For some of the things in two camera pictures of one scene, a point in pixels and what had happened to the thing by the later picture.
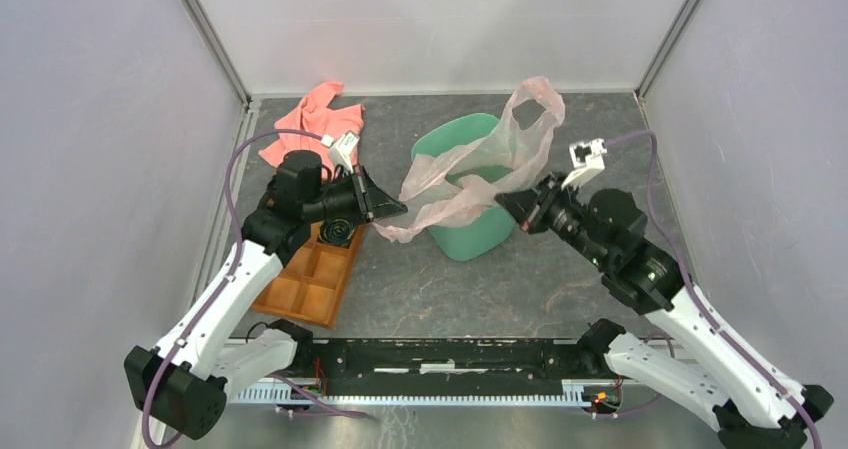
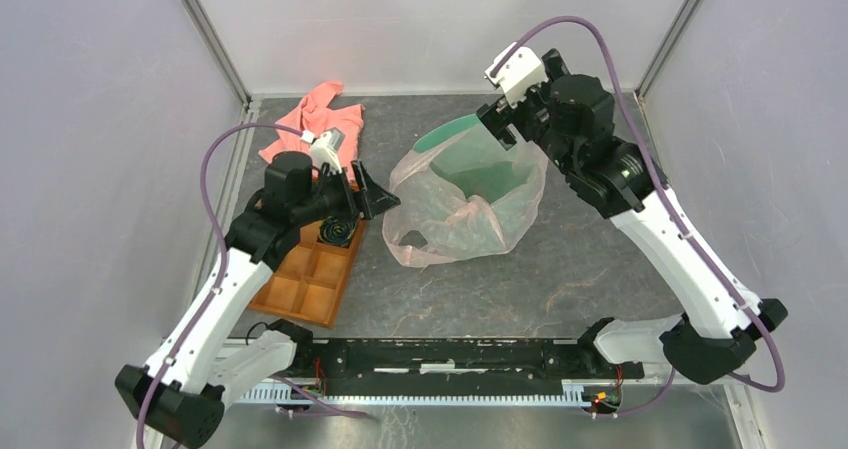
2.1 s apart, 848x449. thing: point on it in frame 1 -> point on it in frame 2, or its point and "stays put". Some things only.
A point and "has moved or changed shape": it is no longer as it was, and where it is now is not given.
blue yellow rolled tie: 337,231 stays put
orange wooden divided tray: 309,286 stays put
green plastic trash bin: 485,233 -> 473,157
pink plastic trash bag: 451,187 has moved or changed shape
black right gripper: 520,204 -> 498,117
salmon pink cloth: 315,116 stays put
